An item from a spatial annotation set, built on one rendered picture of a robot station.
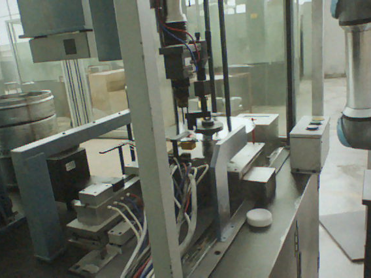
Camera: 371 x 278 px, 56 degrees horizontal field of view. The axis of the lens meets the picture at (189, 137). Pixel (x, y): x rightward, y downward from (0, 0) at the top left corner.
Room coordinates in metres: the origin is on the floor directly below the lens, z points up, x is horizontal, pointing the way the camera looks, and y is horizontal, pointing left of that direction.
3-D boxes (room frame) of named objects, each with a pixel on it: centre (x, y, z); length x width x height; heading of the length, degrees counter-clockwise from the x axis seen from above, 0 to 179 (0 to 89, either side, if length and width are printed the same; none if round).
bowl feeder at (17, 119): (1.41, 0.69, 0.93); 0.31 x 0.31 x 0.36
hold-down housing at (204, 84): (1.12, -0.06, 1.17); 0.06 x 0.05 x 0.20; 142
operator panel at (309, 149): (1.29, -0.47, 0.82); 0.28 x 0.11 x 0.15; 151
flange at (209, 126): (1.19, -0.07, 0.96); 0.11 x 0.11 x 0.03
